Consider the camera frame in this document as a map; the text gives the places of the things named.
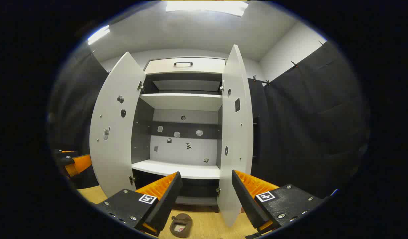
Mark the white shoe cabinet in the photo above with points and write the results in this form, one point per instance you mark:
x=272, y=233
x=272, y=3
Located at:
x=187, y=99

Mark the black backdrop cloth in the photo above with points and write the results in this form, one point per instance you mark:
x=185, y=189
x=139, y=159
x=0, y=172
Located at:
x=307, y=126

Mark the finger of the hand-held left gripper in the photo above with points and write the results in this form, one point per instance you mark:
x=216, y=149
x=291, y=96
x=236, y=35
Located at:
x=66, y=154
x=81, y=164

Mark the white shoe cabinet door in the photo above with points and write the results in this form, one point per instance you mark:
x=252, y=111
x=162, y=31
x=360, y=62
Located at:
x=114, y=149
x=234, y=166

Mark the white cabinet drawer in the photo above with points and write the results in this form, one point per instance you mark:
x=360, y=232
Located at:
x=197, y=66

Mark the ceiling light strip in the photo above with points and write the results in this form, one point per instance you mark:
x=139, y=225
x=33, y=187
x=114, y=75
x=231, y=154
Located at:
x=98, y=35

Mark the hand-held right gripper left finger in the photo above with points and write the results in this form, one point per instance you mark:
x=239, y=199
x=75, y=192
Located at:
x=167, y=202

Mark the brown fuzzy shoe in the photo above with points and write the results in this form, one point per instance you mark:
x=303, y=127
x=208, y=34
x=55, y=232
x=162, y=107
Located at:
x=180, y=225

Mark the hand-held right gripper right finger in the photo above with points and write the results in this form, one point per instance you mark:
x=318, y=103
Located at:
x=247, y=202

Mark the ceiling light panel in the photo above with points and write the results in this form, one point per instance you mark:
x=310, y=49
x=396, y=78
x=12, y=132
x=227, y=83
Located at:
x=207, y=6

